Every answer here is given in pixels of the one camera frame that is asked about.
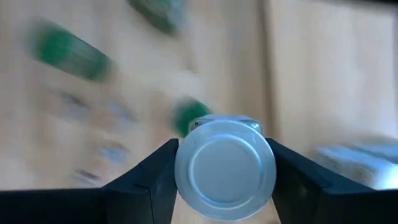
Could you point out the wooden shelf black frame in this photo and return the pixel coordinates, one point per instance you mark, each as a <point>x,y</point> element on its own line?
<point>326,77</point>

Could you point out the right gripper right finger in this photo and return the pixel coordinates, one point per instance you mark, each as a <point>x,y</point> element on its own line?
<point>311,205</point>

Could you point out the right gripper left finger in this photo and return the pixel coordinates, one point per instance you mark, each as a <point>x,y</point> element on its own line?
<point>124,205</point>

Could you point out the green-lid oregano jar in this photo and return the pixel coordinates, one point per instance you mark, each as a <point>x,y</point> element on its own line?
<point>158,14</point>
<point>71,53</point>
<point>186,115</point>

